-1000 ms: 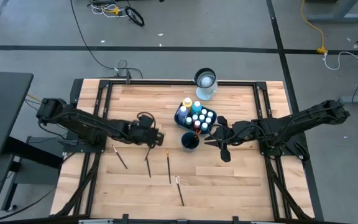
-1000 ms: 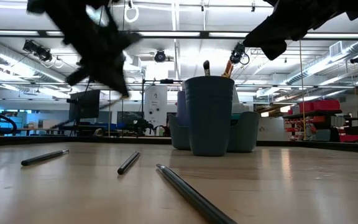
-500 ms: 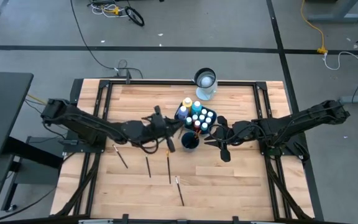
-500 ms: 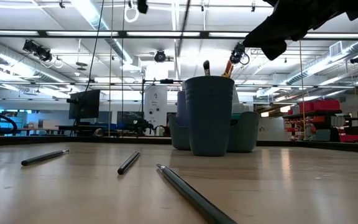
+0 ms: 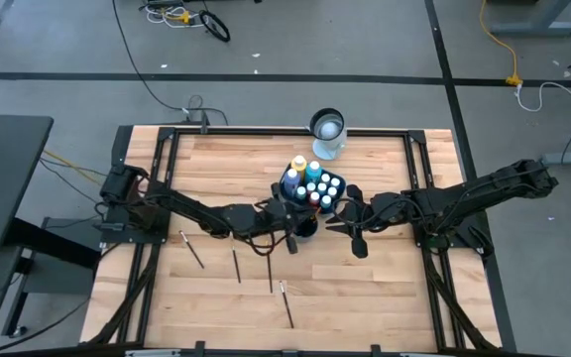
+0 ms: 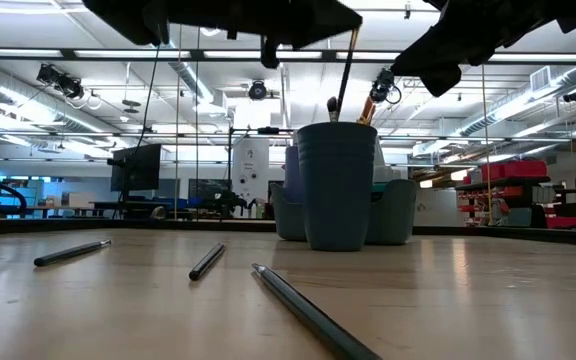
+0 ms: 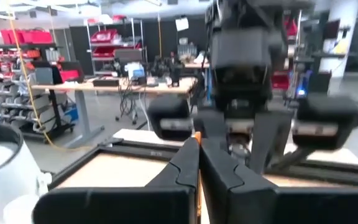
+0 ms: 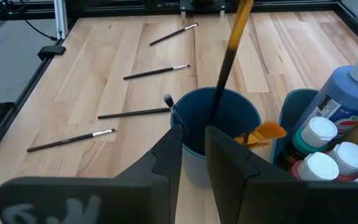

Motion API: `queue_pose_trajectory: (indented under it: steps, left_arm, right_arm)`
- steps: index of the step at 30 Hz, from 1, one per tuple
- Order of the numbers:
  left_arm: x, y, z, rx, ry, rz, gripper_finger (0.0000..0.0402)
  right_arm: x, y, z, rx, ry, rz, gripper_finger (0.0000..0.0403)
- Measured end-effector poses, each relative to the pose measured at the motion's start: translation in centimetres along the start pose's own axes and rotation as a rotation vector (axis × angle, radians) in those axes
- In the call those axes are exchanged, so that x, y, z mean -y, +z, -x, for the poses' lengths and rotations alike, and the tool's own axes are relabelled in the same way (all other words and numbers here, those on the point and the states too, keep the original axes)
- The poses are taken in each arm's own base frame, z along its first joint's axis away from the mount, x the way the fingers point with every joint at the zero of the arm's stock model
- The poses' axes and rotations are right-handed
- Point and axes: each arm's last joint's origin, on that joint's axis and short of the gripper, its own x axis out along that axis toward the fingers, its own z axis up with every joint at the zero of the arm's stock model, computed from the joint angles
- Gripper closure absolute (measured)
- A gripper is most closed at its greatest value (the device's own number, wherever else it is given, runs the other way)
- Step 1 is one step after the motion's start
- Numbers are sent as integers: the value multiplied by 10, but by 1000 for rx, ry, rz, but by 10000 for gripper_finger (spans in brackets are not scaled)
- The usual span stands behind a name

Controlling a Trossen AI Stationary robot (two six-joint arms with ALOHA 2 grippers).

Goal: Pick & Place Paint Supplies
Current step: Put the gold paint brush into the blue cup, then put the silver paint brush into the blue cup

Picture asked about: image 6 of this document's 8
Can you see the teal plastic storage bin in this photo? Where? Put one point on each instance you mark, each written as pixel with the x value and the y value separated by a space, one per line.
pixel 393 215

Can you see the dark blue plastic cup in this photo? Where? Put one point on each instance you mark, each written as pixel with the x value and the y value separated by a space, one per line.
pixel 337 190

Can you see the black overhead light frame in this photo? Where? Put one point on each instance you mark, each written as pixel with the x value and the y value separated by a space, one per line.
pixel 195 55

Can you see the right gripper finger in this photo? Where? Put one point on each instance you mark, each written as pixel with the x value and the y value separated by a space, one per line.
pixel 423 55

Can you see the rack with red bins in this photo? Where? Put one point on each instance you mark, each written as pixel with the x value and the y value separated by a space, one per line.
pixel 518 169

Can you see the large periwinkle paint bottle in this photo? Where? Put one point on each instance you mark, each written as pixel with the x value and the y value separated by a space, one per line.
pixel 291 170

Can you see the black monitor on stand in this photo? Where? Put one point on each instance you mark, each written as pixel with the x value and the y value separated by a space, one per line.
pixel 138 167

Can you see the black ceiling-mounted camera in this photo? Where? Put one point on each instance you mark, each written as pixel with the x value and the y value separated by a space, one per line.
pixel 575 95
pixel 68 85
pixel 382 87
pixel 257 91

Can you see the black background stand frame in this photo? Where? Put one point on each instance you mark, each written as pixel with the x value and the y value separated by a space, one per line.
pixel 268 131

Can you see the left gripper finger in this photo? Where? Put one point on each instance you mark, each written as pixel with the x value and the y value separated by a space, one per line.
pixel 318 12
pixel 313 34

